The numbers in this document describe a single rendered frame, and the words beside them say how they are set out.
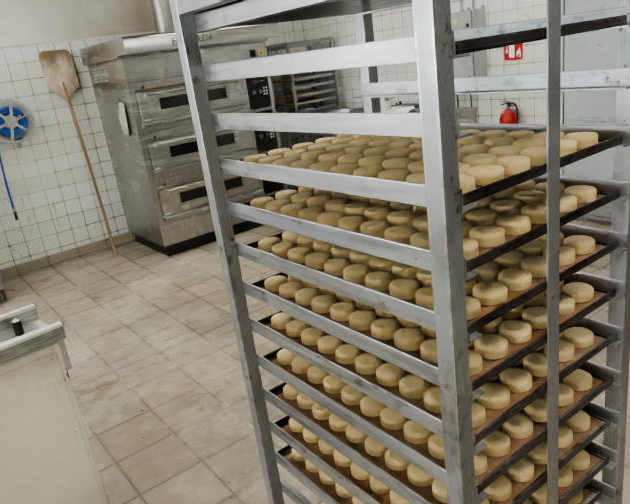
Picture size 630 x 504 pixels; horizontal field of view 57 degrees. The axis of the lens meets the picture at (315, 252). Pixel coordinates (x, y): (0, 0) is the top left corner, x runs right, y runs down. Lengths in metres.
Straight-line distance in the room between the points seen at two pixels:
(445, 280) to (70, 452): 1.94
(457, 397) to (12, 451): 1.83
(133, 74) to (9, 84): 1.30
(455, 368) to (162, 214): 5.03
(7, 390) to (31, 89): 4.40
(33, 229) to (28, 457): 4.22
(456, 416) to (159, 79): 5.05
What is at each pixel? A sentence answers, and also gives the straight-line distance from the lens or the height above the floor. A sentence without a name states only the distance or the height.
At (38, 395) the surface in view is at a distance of 2.33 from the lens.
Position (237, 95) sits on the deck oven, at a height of 1.38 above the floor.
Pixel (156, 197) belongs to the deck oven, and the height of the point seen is 0.60.
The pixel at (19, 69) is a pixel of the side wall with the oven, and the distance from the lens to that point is 6.33.
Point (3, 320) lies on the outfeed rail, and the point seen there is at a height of 0.89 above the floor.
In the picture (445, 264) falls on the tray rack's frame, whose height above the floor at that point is 1.43.
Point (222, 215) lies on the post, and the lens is 1.22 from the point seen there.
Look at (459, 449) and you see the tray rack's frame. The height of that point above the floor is 1.15.
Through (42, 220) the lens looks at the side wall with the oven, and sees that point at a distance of 6.41.
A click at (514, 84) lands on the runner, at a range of 1.17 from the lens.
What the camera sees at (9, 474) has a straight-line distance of 2.42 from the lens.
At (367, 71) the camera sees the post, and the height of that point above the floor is 1.63.
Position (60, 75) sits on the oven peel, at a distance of 6.35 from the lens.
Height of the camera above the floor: 1.70
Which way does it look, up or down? 19 degrees down
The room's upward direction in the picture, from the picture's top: 8 degrees counter-clockwise
